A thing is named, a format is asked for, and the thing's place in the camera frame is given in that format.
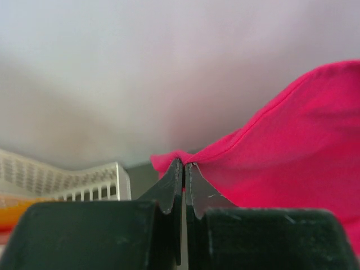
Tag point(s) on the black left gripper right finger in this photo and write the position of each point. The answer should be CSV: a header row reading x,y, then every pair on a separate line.
x,y
221,235

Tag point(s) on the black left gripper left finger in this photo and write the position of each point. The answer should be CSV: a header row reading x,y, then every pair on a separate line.
x,y
137,234

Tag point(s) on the pink t shirt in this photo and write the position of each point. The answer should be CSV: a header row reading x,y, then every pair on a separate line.
x,y
299,151

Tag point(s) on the red orange folder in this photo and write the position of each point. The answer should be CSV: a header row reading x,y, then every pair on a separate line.
x,y
10,215

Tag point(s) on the white file organizer rack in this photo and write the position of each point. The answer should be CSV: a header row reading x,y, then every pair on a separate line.
x,y
25,179

